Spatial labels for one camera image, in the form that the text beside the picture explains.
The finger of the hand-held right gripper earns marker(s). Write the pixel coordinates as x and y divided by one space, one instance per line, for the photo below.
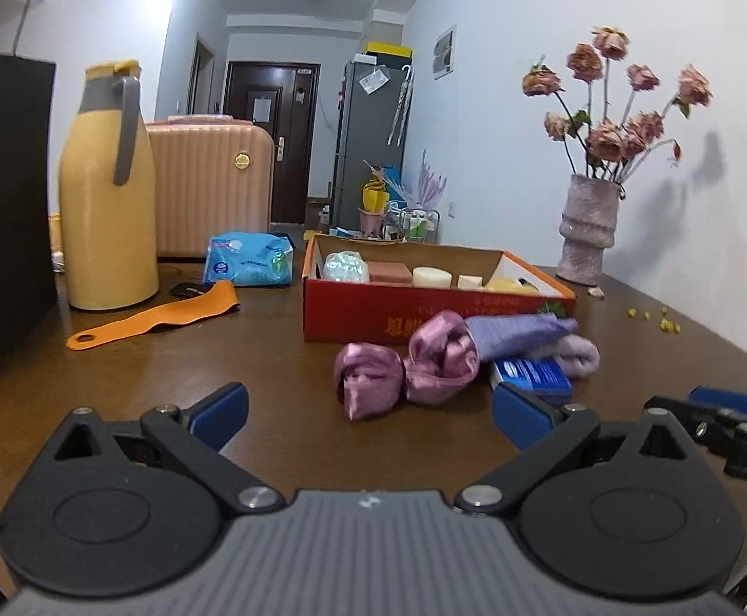
681 414
726 396

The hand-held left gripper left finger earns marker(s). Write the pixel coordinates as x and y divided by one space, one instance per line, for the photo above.
219 414

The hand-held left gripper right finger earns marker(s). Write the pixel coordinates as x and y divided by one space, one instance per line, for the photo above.
521 414

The yellow plush toy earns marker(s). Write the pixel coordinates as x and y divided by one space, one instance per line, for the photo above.
507 286

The white round sponge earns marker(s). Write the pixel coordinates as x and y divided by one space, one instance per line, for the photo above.
431 277

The red cardboard box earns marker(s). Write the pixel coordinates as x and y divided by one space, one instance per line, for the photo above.
360 317

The pink rectangular sponge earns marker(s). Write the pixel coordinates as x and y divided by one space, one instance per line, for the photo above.
389 273

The iridescent clear bag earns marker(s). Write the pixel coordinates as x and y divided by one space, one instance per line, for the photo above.
344 266

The blue tissue pack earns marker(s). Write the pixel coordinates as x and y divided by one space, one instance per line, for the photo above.
534 375

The purple folded towel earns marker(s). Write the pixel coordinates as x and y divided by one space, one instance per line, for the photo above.
521 330

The scattered yellow buds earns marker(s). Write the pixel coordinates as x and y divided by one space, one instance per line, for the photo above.
662 324

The pink satin bow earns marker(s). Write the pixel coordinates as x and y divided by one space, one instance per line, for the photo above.
431 359

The small black flat tag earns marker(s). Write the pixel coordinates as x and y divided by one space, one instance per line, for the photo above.
187 290

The small white sponge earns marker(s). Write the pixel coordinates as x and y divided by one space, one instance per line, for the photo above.
470 282

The fallen dried petal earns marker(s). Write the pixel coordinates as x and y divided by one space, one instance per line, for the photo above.
595 292

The blue wet wipes packet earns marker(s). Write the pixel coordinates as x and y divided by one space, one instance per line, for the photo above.
245 263

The textured lilac vase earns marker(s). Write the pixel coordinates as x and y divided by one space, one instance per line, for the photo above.
585 231

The pink ribbed suitcase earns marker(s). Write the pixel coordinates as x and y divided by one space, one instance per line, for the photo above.
213 192

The yellow thermos jug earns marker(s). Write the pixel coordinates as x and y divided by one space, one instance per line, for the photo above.
104 218

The pink cup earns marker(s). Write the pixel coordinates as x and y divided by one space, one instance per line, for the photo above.
371 221

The purple decorative grass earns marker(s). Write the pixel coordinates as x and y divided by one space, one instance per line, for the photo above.
428 183

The yellow folded item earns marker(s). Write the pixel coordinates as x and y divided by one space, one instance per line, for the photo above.
375 197

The dark brown door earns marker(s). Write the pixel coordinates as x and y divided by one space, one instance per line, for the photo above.
284 160

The dried pink roses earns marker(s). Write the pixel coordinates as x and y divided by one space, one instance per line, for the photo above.
607 141

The black paper bag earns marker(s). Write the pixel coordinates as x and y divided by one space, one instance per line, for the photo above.
1 205

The grey refrigerator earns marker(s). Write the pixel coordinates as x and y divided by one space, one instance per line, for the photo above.
360 141

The hanging folded umbrella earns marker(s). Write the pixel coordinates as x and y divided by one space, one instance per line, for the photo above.
402 106

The side room door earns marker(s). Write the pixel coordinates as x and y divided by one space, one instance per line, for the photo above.
201 77

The paper sheet on refrigerator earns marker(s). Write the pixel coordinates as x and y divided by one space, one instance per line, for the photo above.
373 80

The yellow box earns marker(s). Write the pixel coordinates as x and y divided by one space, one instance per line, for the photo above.
389 49

